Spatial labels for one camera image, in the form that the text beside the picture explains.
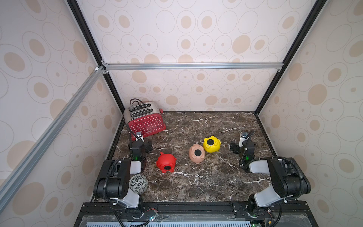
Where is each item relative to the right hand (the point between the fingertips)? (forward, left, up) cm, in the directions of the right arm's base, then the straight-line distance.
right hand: (246, 141), depth 94 cm
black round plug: (-21, +50, +1) cm, 54 cm away
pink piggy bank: (-15, +34, +2) cm, 37 cm away
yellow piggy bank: (-7, +21, +2) cm, 22 cm away
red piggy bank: (-19, +51, +3) cm, 55 cm away
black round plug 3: (-3, +24, +3) cm, 24 cm away
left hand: (-3, +68, +4) cm, 68 cm away
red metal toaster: (+7, +66, +14) cm, 68 cm away
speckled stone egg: (-29, +67, -3) cm, 73 cm away
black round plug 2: (-11, +32, +2) cm, 34 cm away
